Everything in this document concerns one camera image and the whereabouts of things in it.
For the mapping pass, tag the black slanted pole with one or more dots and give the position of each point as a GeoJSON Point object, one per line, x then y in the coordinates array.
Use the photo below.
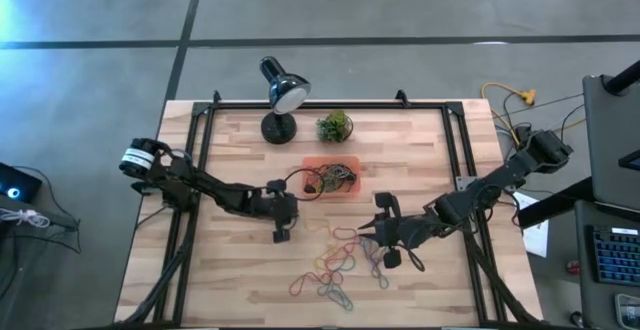
{"type": "Point", "coordinates": [555, 205]}

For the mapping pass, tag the small red object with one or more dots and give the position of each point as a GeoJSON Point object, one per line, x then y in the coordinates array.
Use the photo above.
{"type": "Point", "coordinates": [573, 267]}

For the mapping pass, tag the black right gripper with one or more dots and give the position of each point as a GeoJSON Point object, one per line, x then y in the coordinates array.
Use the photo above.
{"type": "Point", "coordinates": [400, 232]}

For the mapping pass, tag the black power adapter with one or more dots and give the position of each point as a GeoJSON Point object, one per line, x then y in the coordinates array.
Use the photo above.
{"type": "Point", "coordinates": [522, 132]}

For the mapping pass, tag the small black rubber piece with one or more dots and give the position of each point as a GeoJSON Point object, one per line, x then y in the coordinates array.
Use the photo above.
{"type": "Point", "coordinates": [309, 188]}

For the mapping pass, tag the orange translucent plastic bin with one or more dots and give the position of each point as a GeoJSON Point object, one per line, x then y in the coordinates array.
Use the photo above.
{"type": "Point", "coordinates": [330, 196]}

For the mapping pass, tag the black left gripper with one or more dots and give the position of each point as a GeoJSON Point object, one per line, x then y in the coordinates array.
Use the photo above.
{"type": "Point", "coordinates": [277, 207]}

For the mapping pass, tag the black device with blue light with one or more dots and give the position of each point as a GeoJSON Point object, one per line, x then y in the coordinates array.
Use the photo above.
{"type": "Point", "coordinates": [17, 182]}

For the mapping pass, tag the white paper sheet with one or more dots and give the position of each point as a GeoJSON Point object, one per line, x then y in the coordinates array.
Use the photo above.
{"type": "Point", "coordinates": [537, 235]}

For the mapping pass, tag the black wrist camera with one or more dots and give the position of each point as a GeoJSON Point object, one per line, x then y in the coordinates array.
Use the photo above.
{"type": "Point", "coordinates": [276, 186]}
{"type": "Point", "coordinates": [387, 202]}

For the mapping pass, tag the grey metal bracket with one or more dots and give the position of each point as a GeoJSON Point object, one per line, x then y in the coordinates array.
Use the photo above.
{"type": "Point", "coordinates": [464, 182]}

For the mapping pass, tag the grey desk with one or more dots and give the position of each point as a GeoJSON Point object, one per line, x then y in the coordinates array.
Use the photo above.
{"type": "Point", "coordinates": [585, 270]}

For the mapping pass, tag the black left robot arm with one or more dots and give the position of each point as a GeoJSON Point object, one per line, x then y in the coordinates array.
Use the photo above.
{"type": "Point", "coordinates": [215, 190]}

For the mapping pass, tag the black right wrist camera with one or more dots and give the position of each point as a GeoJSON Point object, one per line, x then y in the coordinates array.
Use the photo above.
{"type": "Point", "coordinates": [387, 202]}

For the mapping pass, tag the black desk lamp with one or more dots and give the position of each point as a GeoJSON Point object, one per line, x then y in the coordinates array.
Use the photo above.
{"type": "Point", "coordinates": [277, 127]}

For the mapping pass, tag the black round pole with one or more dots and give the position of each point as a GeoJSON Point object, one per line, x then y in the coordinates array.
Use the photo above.
{"type": "Point", "coordinates": [622, 77]}

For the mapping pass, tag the black aluminium table frame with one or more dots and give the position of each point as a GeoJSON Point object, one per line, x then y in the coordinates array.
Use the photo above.
{"type": "Point", "coordinates": [325, 105]}

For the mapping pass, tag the small green potted plant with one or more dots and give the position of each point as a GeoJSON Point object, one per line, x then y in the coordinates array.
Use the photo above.
{"type": "Point", "coordinates": [334, 126]}

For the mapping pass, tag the black rubber band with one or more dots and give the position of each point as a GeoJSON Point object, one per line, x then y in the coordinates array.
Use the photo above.
{"type": "Point", "coordinates": [351, 175]}

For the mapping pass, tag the grey handheld device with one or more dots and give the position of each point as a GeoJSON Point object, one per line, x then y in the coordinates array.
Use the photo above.
{"type": "Point", "coordinates": [629, 310]}

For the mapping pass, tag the backlit black keyboard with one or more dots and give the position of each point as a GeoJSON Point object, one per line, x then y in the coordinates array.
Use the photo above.
{"type": "Point", "coordinates": [617, 255]}

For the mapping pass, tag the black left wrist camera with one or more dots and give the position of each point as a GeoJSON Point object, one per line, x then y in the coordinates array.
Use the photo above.
{"type": "Point", "coordinates": [276, 186]}

